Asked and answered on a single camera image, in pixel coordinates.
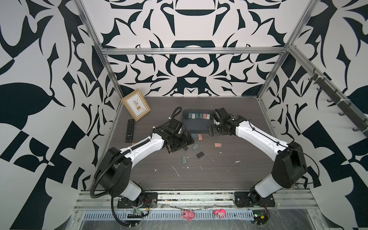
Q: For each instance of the dark grey storage tray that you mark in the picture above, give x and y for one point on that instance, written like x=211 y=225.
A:
x=197 y=125

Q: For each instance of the black remote control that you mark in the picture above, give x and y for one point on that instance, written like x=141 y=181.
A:
x=130 y=130

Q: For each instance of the small circuit board right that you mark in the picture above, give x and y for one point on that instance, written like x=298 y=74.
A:
x=261 y=218

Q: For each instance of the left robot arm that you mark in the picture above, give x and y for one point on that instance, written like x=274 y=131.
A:
x=112 y=176

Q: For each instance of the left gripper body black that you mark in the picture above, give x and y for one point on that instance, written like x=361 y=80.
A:
x=180 y=141

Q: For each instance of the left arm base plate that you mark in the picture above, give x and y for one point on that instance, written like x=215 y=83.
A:
x=146 y=200

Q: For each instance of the grey-blue eraser centre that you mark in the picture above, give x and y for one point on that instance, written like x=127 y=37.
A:
x=195 y=146

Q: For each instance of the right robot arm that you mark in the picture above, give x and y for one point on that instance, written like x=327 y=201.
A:
x=289 y=159

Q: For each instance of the black wall hook rail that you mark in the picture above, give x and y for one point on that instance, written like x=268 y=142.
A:
x=338 y=98

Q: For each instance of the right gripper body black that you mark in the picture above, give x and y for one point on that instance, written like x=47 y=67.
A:
x=215 y=129

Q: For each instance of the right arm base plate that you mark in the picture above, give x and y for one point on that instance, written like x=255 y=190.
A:
x=244 y=199

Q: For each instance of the small circuit board left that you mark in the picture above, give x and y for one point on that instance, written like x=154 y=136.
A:
x=138 y=214

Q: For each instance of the wooden picture frame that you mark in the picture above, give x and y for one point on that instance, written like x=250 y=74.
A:
x=136 y=105

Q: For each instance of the pink toy right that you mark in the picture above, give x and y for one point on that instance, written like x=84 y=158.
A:
x=219 y=213

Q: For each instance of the white slotted cable duct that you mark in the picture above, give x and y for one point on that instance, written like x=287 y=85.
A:
x=155 y=215

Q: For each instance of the pink toy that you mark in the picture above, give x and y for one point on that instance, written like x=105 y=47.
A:
x=188 y=215
x=219 y=213

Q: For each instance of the pink toy left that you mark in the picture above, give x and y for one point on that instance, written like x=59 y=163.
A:
x=188 y=215

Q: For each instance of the small circuit board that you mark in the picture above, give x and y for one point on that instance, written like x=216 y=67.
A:
x=261 y=218
x=138 y=214

